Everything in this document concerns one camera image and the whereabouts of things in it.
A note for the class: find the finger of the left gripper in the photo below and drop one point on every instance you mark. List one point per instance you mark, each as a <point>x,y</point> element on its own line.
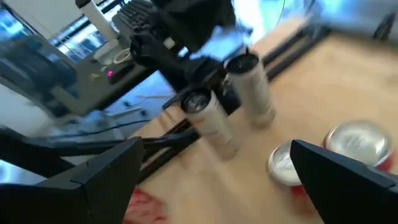
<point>227,98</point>

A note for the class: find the black aluminium table frame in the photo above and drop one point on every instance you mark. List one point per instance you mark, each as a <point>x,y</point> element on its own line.
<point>295,49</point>

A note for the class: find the grey desk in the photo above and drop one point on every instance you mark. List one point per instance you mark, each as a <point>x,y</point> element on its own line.
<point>84,90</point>

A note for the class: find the orange Fanta can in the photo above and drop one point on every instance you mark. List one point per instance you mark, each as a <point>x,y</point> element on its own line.
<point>357,143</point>

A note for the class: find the black computer mouse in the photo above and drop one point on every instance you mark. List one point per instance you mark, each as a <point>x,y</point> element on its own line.
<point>122,72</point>

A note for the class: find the tall white floral can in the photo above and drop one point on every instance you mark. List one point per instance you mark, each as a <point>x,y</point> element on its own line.
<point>253,93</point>

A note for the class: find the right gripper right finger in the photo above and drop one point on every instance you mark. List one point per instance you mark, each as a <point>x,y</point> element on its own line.
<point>348,193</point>

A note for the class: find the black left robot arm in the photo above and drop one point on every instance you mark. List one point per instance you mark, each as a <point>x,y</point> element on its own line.
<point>186,25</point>

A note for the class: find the light wooden shelf board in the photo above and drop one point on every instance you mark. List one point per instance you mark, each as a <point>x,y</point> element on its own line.
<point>248,174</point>

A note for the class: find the tall beige beverage can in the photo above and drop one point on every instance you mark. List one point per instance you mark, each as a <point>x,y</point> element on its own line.
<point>214,130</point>

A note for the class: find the black keyboard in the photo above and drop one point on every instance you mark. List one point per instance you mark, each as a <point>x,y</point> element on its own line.
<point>136,15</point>

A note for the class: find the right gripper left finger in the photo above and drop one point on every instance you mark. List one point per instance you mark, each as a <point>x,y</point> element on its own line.
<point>77,199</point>

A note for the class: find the red soda can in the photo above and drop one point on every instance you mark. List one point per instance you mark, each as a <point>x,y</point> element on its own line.
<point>280,165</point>

